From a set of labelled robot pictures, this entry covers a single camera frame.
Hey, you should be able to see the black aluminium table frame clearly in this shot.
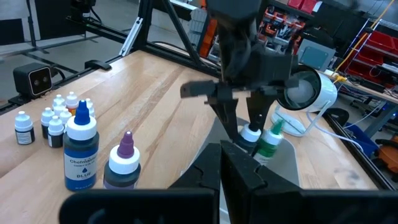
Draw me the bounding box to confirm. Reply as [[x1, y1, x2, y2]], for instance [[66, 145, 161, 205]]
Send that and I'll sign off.
[[0, 0, 398, 191]]

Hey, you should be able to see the green-capped food coloring bottle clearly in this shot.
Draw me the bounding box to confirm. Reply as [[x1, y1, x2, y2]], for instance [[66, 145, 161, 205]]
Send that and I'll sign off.
[[253, 119, 285, 166]]

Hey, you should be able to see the blue-capped food coloring bottle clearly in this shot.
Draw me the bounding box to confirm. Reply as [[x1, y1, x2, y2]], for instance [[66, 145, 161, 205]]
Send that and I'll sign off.
[[63, 99, 100, 192]]

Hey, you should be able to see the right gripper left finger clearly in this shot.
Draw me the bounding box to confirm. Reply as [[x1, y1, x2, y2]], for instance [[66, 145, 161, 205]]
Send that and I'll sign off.
[[169, 142, 218, 191]]

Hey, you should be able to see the black-capped food coloring bottle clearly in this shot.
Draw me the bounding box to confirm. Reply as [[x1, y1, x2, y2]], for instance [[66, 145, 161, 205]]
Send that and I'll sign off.
[[238, 114, 262, 154]]

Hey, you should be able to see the grey plastic bin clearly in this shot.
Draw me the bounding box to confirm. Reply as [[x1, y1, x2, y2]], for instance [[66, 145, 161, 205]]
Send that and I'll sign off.
[[174, 116, 301, 224]]

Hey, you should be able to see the purple-capped food coloring bottle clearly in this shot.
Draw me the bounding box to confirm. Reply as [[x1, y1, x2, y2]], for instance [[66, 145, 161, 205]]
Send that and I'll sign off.
[[103, 130, 142, 190]]

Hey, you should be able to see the yellow cable with plug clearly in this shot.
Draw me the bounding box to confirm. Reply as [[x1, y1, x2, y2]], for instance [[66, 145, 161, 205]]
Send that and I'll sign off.
[[333, 0, 396, 85]]

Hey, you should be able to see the silver aluminium profile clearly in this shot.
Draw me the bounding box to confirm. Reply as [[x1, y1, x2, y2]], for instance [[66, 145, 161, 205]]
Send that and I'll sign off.
[[119, 17, 144, 57]]

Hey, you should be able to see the orange black power tool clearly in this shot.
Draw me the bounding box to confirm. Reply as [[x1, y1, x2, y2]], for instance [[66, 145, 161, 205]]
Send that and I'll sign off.
[[374, 133, 398, 175]]

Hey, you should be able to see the black tripod stand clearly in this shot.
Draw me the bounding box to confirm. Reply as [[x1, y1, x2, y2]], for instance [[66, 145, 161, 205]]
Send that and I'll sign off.
[[24, 0, 48, 54]]

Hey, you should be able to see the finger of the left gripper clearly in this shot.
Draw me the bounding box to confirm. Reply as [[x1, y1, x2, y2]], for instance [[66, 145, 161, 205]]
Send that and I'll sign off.
[[246, 93, 276, 132], [209, 100, 241, 141]]

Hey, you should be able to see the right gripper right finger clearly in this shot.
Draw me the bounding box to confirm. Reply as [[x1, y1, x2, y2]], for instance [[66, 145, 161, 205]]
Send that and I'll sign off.
[[220, 140, 301, 224]]

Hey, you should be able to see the white cylindrical spotlight lamp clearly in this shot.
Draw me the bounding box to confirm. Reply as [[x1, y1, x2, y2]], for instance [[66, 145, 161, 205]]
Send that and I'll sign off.
[[270, 65, 338, 138]]

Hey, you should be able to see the blue storage bin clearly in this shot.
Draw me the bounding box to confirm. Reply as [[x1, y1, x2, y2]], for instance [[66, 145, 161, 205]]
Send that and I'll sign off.
[[343, 123, 377, 158]]

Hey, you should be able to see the grey metal box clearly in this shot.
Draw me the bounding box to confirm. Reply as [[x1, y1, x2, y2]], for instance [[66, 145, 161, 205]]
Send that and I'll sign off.
[[297, 39, 336, 72]]

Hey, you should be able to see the black box camera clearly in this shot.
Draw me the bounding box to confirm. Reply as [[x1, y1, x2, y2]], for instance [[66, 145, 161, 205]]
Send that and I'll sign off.
[[12, 62, 53, 100]]

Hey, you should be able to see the white lamp cable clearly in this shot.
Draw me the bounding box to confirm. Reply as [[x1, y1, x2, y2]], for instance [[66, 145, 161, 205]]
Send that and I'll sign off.
[[306, 110, 365, 154]]

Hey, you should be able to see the red storage bin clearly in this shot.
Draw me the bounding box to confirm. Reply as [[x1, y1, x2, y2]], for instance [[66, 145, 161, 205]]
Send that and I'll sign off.
[[357, 30, 398, 67], [287, 0, 318, 15]]

